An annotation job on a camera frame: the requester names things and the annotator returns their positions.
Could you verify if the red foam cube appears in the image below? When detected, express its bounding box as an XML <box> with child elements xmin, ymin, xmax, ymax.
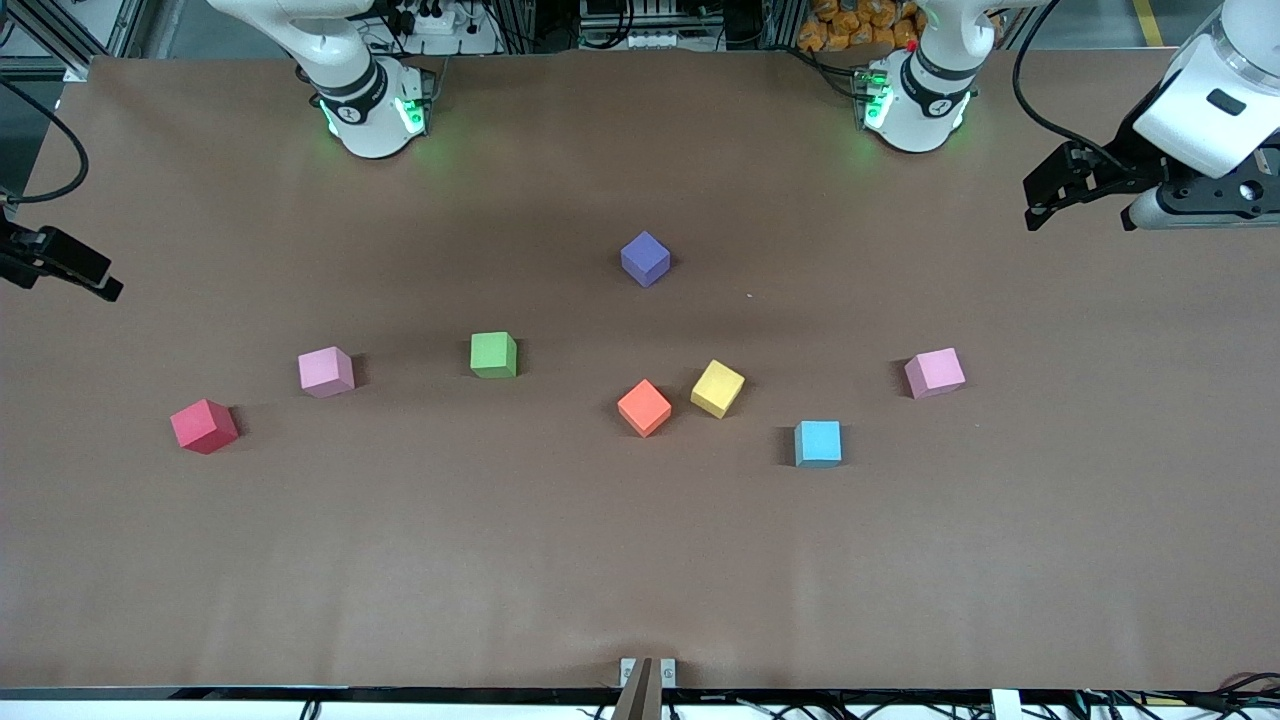
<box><xmin>170</xmin><ymin>398</ymin><xmax>239</xmax><ymax>456</ymax></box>

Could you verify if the pink foam cube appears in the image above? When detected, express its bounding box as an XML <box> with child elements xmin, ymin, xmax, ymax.
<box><xmin>298</xmin><ymin>346</ymin><xmax>356</xmax><ymax>400</ymax></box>
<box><xmin>904</xmin><ymin>347</ymin><xmax>967</xmax><ymax>400</ymax></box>

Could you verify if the yellow foam cube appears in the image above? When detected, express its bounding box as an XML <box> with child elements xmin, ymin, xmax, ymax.
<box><xmin>690</xmin><ymin>359</ymin><xmax>746</xmax><ymax>420</ymax></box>

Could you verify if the green foam cube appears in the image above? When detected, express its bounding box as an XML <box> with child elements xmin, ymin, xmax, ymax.
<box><xmin>470</xmin><ymin>331</ymin><xmax>519</xmax><ymax>380</ymax></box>

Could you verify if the purple foam cube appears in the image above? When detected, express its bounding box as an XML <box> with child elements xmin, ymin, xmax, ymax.
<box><xmin>620</xmin><ymin>230</ymin><xmax>672</xmax><ymax>289</ymax></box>

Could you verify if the orange bags pile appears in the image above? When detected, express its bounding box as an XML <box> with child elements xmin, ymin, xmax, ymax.
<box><xmin>798</xmin><ymin>0</ymin><xmax>926</xmax><ymax>53</ymax></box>

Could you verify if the light blue foam cube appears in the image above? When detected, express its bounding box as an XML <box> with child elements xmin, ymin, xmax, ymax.
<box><xmin>794</xmin><ymin>420</ymin><xmax>843</xmax><ymax>469</ymax></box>

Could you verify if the brown paper table cover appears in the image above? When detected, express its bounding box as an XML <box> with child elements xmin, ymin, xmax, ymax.
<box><xmin>0</xmin><ymin>48</ymin><xmax>1280</xmax><ymax>691</ymax></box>

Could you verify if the white power strip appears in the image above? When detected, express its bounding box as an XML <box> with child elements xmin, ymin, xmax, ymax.
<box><xmin>395</xmin><ymin>0</ymin><xmax>463</xmax><ymax>36</ymax></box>

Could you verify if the grey equipment rack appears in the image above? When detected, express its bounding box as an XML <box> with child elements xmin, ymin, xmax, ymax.
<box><xmin>578</xmin><ymin>0</ymin><xmax>703</xmax><ymax>51</ymax></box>

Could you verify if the orange foam cube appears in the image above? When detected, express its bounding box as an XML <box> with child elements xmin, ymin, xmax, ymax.
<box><xmin>617</xmin><ymin>378</ymin><xmax>673</xmax><ymax>439</ymax></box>

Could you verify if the brown pointed strip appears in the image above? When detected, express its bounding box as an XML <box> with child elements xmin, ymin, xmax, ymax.
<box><xmin>612</xmin><ymin>657</ymin><xmax>656</xmax><ymax>720</ymax></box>

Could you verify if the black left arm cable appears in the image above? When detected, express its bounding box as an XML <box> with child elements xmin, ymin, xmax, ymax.
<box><xmin>1012</xmin><ymin>0</ymin><xmax>1136</xmax><ymax>173</ymax></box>

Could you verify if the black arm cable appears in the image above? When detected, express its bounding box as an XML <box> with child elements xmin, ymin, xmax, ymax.
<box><xmin>0</xmin><ymin>78</ymin><xmax>90</xmax><ymax>207</ymax></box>
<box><xmin>1012</xmin><ymin>0</ymin><xmax>1136</xmax><ymax>173</ymax></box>

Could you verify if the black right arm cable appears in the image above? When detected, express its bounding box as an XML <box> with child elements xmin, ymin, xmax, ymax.
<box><xmin>0</xmin><ymin>78</ymin><xmax>90</xmax><ymax>207</ymax></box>

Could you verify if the aluminium frame profile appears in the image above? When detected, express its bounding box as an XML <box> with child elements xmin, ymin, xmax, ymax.
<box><xmin>0</xmin><ymin>0</ymin><xmax>151</xmax><ymax>81</ymax></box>

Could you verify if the black cable bundle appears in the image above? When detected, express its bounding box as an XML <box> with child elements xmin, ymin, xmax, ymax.
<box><xmin>1075</xmin><ymin>675</ymin><xmax>1280</xmax><ymax>720</ymax></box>

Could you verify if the small metal bracket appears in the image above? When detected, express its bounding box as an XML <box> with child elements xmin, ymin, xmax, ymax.
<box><xmin>620</xmin><ymin>657</ymin><xmax>678</xmax><ymax>689</ymax></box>

